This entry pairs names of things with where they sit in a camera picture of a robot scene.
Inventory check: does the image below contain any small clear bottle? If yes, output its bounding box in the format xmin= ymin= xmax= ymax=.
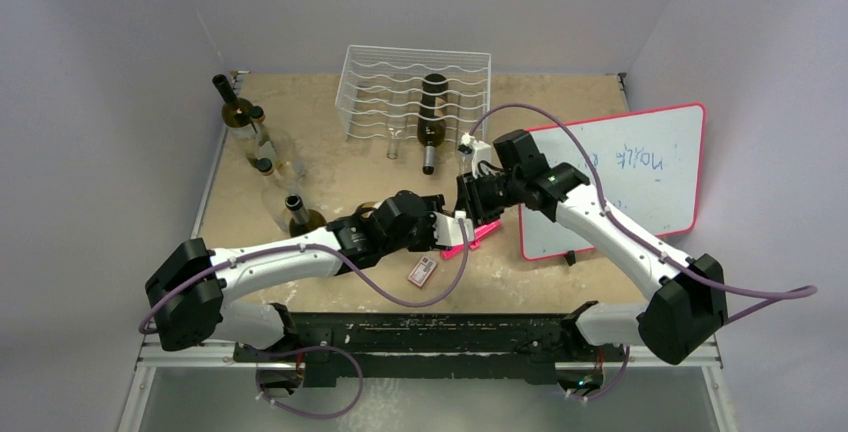
xmin=386 ymin=117 xmax=406 ymax=160

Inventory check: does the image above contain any green bottle brown label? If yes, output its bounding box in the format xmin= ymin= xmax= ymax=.
xmin=285 ymin=194 xmax=327 ymax=237

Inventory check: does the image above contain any green bottle silver cap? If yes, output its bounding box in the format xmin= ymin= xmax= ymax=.
xmin=416 ymin=73 xmax=448 ymax=175

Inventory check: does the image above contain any clear bottle with black cap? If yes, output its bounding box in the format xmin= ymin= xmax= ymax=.
xmin=256 ymin=158 xmax=306 ymax=234

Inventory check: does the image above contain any dark red gold-capped bottle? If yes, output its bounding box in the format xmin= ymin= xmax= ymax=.
xmin=354 ymin=202 xmax=378 ymax=215

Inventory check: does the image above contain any green bottle cream label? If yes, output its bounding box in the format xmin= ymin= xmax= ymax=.
xmin=212 ymin=74 xmax=258 ymax=168

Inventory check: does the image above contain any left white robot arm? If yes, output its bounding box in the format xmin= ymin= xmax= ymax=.
xmin=139 ymin=190 xmax=473 ymax=361

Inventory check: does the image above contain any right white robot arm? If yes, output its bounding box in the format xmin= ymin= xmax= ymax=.
xmin=456 ymin=130 xmax=728 ymax=365

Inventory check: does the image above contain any small red white card box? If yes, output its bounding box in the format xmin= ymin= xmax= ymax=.
xmin=407 ymin=256 xmax=438 ymax=288

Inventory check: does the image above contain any pink plastic clip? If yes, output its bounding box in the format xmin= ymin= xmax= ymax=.
xmin=440 ymin=220 xmax=501 ymax=260

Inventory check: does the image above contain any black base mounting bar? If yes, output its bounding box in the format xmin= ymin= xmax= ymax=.
xmin=234 ymin=312 xmax=624 ymax=391

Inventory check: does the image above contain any pink-framed whiteboard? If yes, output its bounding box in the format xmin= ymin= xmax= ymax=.
xmin=529 ymin=103 xmax=707 ymax=237

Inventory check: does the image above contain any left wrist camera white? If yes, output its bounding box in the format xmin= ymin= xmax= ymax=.
xmin=434 ymin=211 xmax=475 ymax=249

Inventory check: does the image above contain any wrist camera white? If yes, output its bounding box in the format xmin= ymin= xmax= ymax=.
xmin=434 ymin=211 xmax=475 ymax=249
xmin=457 ymin=133 xmax=492 ymax=177

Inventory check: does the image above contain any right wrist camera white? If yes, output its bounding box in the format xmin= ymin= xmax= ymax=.
xmin=457 ymin=133 xmax=492 ymax=177

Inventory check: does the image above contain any white wire wine rack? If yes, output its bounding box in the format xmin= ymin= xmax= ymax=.
xmin=335 ymin=45 xmax=492 ymax=142

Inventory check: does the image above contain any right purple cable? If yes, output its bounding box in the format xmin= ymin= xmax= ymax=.
xmin=466 ymin=102 xmax=819 ymax=404

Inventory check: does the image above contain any purple cable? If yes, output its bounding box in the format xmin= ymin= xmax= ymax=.
xmin=466 ymin=102 xmax=819 ymax=404
xmin=137 ymin=216 xmax=472 ymax=420

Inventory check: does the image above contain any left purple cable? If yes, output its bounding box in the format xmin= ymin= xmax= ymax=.
xmin=137 ymin=216 xmax=472 ymax=420

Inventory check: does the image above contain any aluminium table edge rail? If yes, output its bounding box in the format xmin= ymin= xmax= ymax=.
xmin=135 ymin=71 xmax=250 ymax=371

